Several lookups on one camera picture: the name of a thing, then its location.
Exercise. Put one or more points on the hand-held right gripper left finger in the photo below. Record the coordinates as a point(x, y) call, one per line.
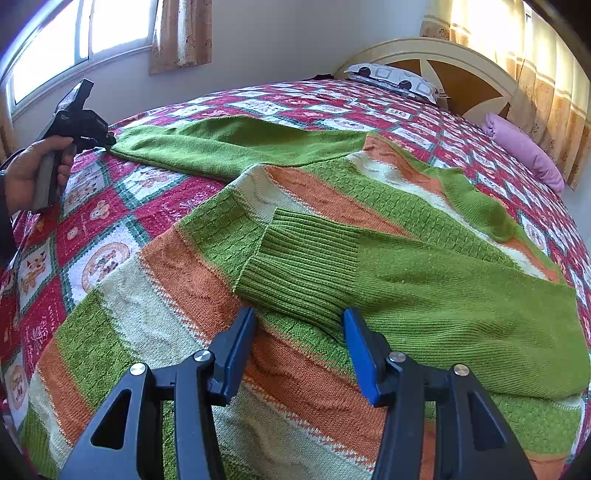
point(239, 351)

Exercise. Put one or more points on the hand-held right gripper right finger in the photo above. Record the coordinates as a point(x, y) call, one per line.
point(360, 360)

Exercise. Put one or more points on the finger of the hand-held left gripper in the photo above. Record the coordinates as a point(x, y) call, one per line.
point(104, 138)

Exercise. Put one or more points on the green orange striped knit sweater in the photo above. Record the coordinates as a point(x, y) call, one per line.
point(323, 258)

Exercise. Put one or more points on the person's left hand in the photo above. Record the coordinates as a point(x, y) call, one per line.
point(23, 175)

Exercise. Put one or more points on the red printed blanket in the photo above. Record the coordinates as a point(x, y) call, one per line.
point(92, 221)

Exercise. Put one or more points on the pink pillow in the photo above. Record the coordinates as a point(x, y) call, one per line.
point(526, 147)

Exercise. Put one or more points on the white patterned pillow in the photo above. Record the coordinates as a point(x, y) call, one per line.
point(397, 81)

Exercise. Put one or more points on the cream wooden headboard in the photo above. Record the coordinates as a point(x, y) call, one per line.
point(466, 78)

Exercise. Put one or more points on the tan striped curtain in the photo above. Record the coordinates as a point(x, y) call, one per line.
point(531, 55)

